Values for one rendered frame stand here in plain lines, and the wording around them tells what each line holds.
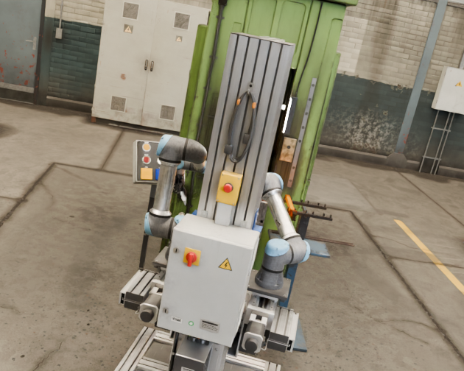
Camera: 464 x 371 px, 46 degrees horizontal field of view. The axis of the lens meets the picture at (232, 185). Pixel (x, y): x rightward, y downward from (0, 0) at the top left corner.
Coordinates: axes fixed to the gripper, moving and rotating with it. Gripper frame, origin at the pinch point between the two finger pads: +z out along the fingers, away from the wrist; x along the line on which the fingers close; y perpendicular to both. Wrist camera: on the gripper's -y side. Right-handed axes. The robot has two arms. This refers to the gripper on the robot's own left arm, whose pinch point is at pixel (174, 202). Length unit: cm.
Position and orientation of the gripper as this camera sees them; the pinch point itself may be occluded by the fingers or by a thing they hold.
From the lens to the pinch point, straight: 340.5
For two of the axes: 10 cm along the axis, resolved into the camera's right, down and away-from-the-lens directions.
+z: -1.9, 9.4, 3.0
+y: -1.9, 2.6, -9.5
